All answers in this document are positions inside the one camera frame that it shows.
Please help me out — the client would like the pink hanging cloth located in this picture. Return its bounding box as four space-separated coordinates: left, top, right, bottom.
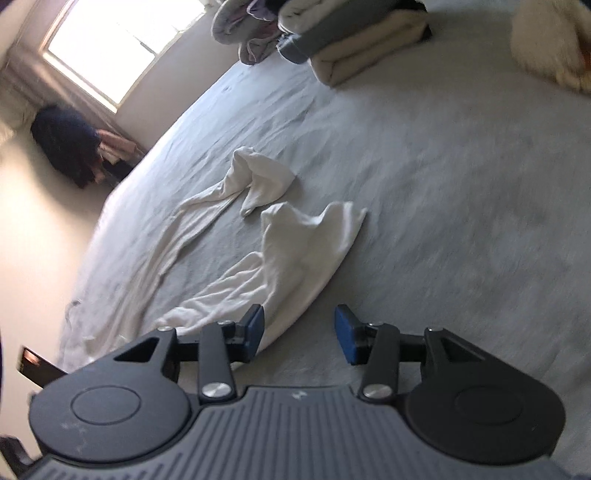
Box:
97 129 139 162

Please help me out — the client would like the dark hanging coat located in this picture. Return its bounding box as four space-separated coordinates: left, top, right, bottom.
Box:
31 105 105 189

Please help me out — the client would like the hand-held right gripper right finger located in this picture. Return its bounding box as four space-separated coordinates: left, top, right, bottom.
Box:
335 304 486 401

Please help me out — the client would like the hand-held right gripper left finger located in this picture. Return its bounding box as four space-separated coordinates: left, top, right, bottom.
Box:
113 304 266 403

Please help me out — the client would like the white plush toy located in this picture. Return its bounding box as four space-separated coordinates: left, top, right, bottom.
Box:
510 0 591 93

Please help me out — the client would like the bed with grey sheet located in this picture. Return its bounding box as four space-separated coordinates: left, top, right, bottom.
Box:
55 0 591 393

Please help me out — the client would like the folded beige grey quilt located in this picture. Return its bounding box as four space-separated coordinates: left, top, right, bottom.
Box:
277 0 432 88

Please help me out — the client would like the window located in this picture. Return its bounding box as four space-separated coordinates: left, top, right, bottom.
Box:
41 0 206 112

